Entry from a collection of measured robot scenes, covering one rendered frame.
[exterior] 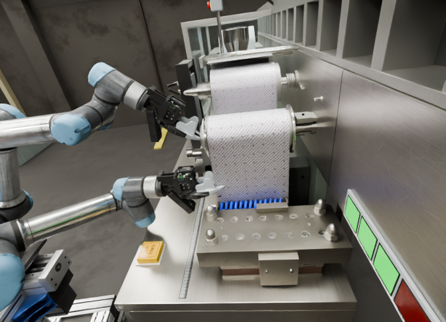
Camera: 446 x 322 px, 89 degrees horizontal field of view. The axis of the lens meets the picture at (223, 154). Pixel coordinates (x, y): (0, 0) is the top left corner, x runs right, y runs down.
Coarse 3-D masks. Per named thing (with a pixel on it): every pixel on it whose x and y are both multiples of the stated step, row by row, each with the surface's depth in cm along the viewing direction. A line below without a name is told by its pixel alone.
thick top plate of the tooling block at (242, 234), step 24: (240, 216) 71; (264, 216) 70; (288, 216) 68; (312, 216) 68; (336, 216) 66; (240, 240) 63; (264, 240) 62; (288, 240) 61; (312, 240) 60; (216, 264) 63; (240, 264) 63
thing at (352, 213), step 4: (348, 200) 47; (348, 204) 47; (352, 204) 45; (348, 208) 47; (352, 208) 46; (348, 212) 48; (352, 212) 46; (356, 212) 44; (348, 216) 48; (352, 216) 46; (356, 216) 44; (352, 220) 46; (356, 220) 44; (352, 224) 46; (356, 224) 44
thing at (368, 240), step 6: (360, 228) 43; (366, 228) 41; (360, 234) 43; (366, 234) 41; (372, 234) 39; (360, 240) 43; (366, 240) 41; (372, 240) 39; (366, 246) 41; (372, 246) 39
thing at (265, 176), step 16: (224, 160) 69; (240, 160) 69; (256, 160) 69; (272, 160) 68; (288, 160) 68; (224, 176) 72; (240, 176) 72; (256, 176) 72; (272, 176) 71; (288, 176) 71; (224, 192) 75; (240, 192) 75; (256, 192) 75; (272, 192) 74; (288, 192) 74
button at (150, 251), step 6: (144, 246) 79; (150, 246) 78; (156, 246) 78; (162, 246) 79; (144, 252) 76; (150, 252) 76; (156, 252) 76; (138, 258) 75; (144, 258) 74; (150, 258) 74; (156, 258) 74
